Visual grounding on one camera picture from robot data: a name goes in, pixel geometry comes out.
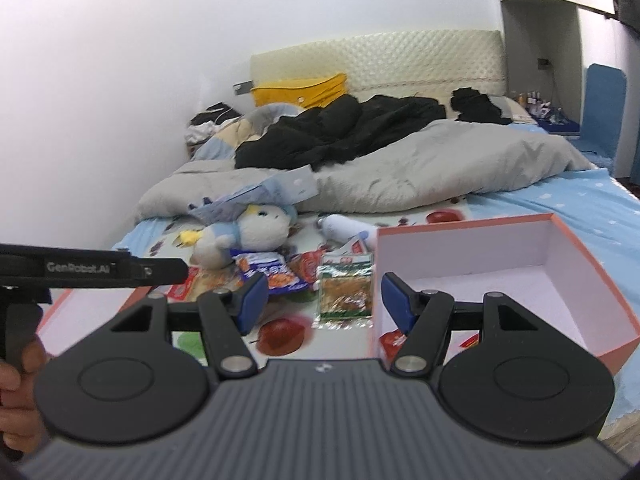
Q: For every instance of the grey wall plate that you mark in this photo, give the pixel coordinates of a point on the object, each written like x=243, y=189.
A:
x=243, y=88

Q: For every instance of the pile of clothes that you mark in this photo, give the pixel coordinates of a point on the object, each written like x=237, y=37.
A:
x=207, y=122

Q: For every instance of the blue penguin plush toy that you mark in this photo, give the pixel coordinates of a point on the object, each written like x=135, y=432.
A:
x=250, y=232

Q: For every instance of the blue chair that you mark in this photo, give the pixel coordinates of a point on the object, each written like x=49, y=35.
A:
x=602, y=110

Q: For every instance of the clear plastic bag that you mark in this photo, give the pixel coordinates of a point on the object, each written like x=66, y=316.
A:
x=260, y=195

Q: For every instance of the blue label red snack packet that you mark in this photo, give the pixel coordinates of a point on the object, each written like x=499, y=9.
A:
x=272, y=272

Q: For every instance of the black jacket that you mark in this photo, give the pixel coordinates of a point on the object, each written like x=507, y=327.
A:
x=350, y=125

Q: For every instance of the white pillow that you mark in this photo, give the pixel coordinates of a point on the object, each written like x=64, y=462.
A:
x=517, y=110

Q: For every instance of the pink box lid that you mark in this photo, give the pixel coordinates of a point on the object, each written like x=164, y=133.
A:
x=85, y=306

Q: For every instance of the small black cloth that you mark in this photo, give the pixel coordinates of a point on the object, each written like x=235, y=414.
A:
x=477, y=105

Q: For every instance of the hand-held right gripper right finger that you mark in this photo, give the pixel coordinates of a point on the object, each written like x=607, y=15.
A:
x=395, y=296

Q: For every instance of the white printed packet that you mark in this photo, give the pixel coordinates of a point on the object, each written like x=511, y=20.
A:
x=359, y=245

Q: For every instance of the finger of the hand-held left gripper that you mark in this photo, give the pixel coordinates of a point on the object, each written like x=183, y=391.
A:
x=160, y=272

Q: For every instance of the cream padded headboard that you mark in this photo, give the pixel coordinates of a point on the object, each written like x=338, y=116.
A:
x=400, y=60

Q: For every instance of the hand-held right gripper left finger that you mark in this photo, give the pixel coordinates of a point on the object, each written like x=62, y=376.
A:
x=252, y=301

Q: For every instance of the dark wall socket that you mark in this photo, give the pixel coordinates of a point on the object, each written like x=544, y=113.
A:
x=543, y=63

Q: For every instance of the green label snack packet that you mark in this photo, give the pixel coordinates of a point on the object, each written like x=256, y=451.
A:
x=345, y=295

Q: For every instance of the white plush toy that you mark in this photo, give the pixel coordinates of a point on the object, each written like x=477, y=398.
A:
x=342, y=226

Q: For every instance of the yellow pillow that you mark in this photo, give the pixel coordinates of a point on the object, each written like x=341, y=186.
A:
x=300, y=91

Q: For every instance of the grey duvet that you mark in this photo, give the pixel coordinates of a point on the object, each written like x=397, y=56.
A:
x=425, y=170

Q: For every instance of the red spicy strip packet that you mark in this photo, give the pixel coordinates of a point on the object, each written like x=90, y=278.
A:
x=307, y=266

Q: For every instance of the person's left hand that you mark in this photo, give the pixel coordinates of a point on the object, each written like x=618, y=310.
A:
x=20, y=410

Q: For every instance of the yellow snack packet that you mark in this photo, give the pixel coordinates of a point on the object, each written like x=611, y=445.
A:
x=205, y=282

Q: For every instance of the blue beige patterned quilt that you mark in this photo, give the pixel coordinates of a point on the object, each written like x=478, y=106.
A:
x=225, y=135

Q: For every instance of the row of small bottles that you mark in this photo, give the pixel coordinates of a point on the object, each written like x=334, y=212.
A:
x=537, y=102

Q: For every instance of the pink cardboard box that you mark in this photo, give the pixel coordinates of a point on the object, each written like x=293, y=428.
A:
x=500, y=260

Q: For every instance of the small red snack packet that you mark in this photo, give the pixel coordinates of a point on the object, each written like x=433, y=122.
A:
x=392, y=342

